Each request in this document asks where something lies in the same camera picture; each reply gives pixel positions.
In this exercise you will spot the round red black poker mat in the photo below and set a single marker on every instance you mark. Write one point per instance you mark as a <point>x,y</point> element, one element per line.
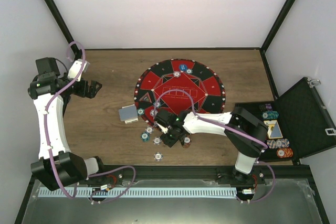
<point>202,89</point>

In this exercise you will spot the triangular all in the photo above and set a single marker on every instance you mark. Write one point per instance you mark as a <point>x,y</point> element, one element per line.
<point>146,98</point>

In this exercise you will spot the light blue slotted cable duct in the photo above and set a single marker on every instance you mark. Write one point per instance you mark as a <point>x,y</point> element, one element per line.
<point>147,192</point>

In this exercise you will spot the blue backed card deck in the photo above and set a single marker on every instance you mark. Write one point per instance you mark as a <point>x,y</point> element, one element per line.
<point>128,112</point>

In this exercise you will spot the purple orange chip row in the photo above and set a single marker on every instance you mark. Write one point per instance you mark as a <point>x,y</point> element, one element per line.
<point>279,143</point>

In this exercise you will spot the brown poker chip stack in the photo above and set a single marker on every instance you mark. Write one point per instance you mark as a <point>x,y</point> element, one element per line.
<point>185,142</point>

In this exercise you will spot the black poker case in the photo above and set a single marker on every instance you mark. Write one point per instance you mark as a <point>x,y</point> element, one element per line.
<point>303,119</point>

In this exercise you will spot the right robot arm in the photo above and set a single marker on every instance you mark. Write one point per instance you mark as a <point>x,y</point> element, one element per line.
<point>245,131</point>

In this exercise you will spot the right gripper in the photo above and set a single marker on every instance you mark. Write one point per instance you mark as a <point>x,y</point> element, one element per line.
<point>169,142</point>

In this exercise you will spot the orange chip row in case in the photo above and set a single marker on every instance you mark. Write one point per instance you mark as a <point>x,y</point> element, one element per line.
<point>284,152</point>

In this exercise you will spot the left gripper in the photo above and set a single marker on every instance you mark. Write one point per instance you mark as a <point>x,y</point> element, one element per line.
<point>91,92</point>

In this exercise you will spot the card deck in case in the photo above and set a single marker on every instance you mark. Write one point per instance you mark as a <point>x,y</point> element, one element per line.
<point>273,129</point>

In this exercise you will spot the blue small blind button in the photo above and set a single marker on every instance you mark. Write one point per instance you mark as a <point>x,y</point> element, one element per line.
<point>183,67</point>

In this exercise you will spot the green poker chip stack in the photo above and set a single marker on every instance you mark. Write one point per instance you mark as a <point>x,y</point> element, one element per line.
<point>145,137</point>

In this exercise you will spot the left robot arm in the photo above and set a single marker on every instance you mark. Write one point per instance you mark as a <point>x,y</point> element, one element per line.
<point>51,92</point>

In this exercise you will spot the dark chips in case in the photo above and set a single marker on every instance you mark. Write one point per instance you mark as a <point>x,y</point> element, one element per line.
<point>265,107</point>

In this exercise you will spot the green chip row in case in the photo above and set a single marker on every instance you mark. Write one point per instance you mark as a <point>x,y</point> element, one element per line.
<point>270,115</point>

